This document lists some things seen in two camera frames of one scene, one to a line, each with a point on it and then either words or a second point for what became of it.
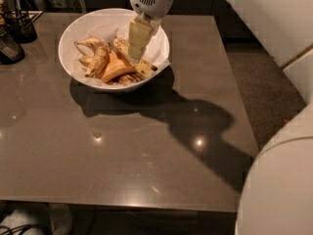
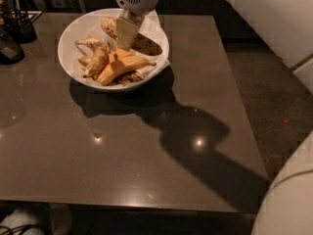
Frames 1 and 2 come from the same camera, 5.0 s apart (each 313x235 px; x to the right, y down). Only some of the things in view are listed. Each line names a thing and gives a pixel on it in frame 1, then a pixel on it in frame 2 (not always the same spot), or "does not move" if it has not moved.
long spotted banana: x=142 y=68 to x=145 y=45
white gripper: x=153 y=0 to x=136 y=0
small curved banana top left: x=97 y=44 does not move
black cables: x=24 y=227 does not move
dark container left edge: x=11 y=50 does not move
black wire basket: x=21 y=22 does not move
